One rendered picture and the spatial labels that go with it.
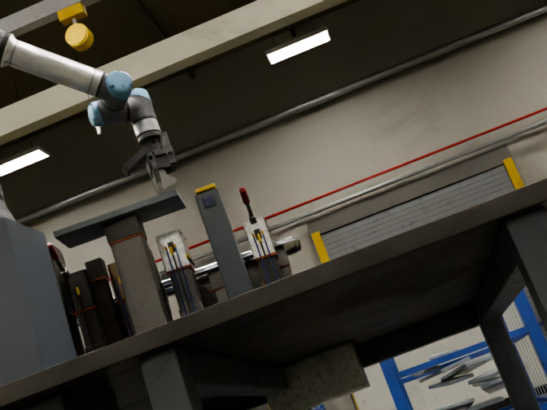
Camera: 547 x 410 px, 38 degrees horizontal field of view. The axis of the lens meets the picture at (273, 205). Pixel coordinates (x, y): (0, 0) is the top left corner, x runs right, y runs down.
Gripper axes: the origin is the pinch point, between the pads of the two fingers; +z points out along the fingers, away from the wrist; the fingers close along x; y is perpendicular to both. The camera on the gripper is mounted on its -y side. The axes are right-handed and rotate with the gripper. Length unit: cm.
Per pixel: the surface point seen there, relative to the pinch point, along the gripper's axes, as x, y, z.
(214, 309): -67, -7, 49
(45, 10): 213, -2, -214
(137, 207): -5.5, -7.9, 2.7
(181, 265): 11.2, 1.3, 18.2
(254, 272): 25.0, 25.2, 23.3
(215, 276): 24.7, 12.6, 21.3
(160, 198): -7.2, -1.3, 2.7
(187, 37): 297, 100, -226
